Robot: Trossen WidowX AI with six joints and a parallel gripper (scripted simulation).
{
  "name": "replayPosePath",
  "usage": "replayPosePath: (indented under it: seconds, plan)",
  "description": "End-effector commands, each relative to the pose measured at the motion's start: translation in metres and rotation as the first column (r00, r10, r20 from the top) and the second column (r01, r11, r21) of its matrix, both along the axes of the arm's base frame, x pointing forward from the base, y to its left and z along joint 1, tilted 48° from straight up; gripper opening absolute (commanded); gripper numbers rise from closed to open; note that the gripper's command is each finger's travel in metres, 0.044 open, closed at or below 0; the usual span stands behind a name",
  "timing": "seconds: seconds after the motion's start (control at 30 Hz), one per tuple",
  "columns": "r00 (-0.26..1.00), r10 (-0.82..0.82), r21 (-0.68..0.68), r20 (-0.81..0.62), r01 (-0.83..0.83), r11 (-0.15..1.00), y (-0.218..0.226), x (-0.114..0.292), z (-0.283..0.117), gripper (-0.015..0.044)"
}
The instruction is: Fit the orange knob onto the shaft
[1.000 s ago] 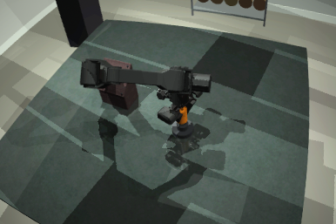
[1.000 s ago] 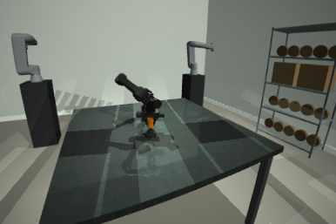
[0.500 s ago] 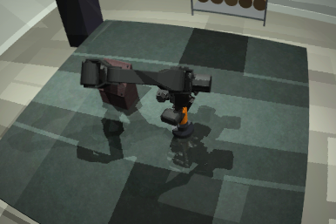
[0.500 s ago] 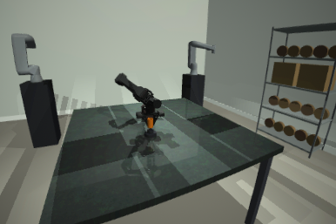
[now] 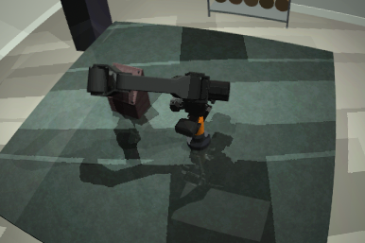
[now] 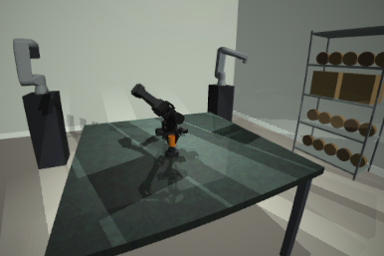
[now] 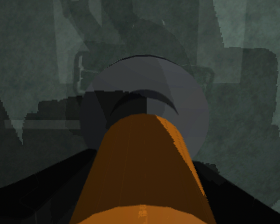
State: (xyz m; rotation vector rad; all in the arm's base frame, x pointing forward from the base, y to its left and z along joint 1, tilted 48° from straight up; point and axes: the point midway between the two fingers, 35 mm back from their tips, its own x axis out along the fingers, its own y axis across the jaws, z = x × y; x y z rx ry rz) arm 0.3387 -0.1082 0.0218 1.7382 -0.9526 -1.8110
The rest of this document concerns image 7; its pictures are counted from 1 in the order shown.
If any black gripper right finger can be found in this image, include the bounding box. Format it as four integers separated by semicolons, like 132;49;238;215
193;160;280;224

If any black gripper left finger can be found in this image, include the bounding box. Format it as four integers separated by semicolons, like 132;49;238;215
0;149;97;224

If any orange knob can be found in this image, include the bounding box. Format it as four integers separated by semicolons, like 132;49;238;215
68;113;216;224

